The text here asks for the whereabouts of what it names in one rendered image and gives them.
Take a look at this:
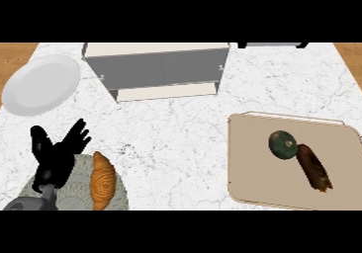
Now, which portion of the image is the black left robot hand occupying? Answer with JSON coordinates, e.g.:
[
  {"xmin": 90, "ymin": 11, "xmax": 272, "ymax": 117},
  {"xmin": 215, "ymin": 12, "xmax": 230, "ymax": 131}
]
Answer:
[{"xmin": 29, "ymin": 118, "xmax": 93, "ymax": 195}]

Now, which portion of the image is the grey and cream tiered shelf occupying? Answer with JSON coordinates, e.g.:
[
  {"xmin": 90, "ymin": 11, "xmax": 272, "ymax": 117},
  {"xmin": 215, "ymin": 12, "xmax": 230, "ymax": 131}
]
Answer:
[{"xmin": 79, "ymin": 42, "xmax": 232, "ymax": 103}]

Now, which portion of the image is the dark green squash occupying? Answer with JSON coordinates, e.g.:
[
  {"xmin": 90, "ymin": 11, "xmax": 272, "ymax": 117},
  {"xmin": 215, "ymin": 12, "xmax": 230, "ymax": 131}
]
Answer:
[{"xmin": 267, "ymin": 129, "xmax": 300, "ymax": 161}]

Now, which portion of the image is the beige tray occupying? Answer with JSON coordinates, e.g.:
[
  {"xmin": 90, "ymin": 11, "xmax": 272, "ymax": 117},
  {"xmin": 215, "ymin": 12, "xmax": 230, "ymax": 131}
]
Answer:
[{"xmin": 226, "ymin": 111, "xmax": 362, "ymax": 211}]

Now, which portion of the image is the orange croissant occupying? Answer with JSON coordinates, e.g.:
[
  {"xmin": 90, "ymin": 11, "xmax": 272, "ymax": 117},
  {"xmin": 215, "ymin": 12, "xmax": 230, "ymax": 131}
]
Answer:
[{"xmin": 88, "ymin": 150, "xmax": 116, "ymax": 211}]

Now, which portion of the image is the grey round placemat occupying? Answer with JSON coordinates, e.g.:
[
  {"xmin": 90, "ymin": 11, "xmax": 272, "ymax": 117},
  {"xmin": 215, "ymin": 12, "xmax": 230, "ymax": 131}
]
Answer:
[{"xmin": 16, "ymin": 153, "xmax": 130, "ymax": 211}]

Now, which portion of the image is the white oval plate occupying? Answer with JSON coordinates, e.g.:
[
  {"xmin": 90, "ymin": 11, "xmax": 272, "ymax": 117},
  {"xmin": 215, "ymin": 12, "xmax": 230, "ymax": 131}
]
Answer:
[{"xmin": 1, "ymin": 54, "xmax": 81, "ymax": 117}]

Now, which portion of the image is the dark brown sweet potato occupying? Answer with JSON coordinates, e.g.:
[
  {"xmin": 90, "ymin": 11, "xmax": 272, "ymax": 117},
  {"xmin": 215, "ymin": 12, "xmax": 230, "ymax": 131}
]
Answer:
[{"xmin": 295, "ymin": 143, "xmax": 334, "ymax": 194}]

